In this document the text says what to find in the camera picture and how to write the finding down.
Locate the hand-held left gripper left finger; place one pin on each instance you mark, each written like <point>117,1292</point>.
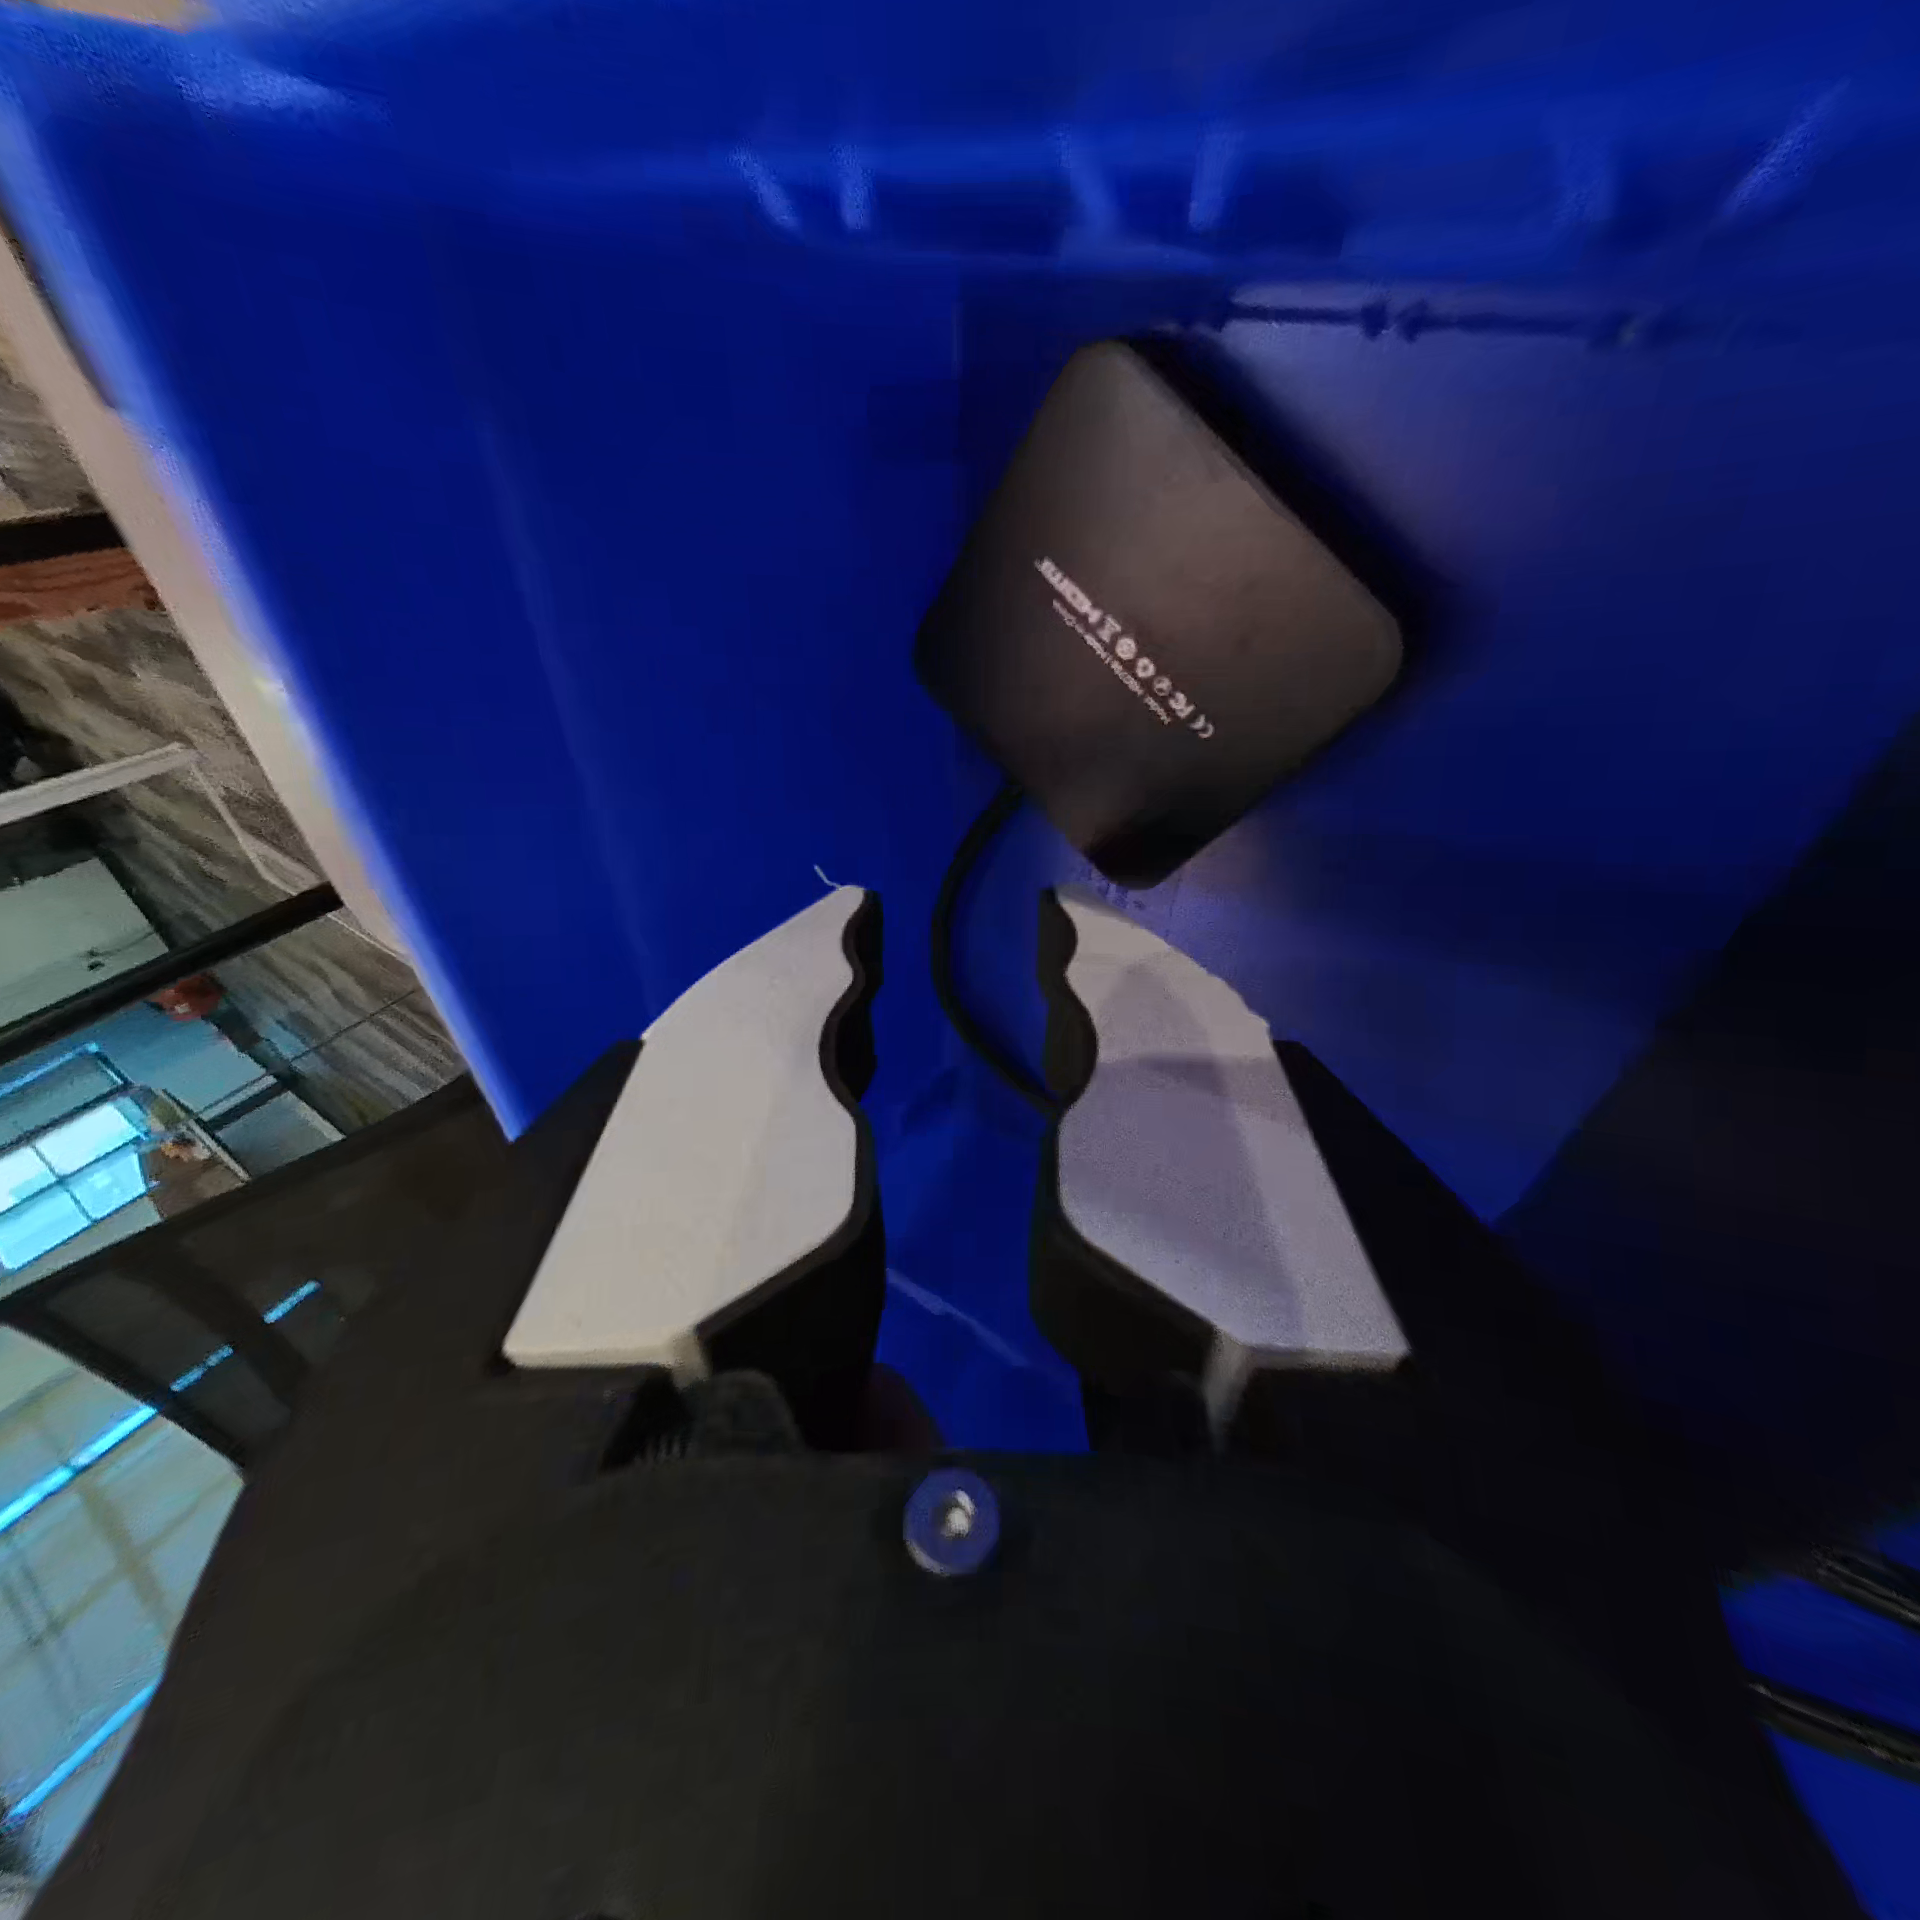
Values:
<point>721,1145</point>

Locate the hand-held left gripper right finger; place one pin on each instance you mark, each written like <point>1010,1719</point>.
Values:
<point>1196,1171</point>

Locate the blue plastic bin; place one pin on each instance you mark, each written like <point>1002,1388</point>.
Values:
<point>599,599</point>

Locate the black square hub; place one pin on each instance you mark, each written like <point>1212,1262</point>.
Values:
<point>1152,599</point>

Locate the black metal railing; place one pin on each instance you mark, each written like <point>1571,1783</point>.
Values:
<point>149,971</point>

